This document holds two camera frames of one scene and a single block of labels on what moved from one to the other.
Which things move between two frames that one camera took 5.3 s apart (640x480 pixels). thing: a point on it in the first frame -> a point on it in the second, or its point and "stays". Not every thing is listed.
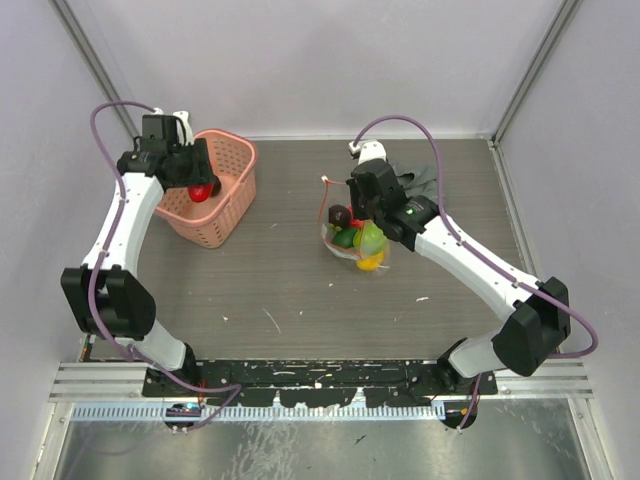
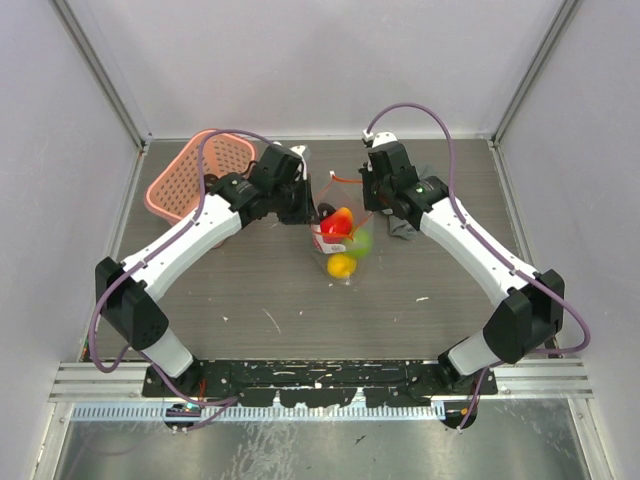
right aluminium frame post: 561,20 stays
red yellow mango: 200,192 -> 339,223
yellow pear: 370,263 -> 341,266
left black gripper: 199,173 -> 306,213
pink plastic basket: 207,223 stays
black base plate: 307,383 stays
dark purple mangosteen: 338,215 -> 325,209
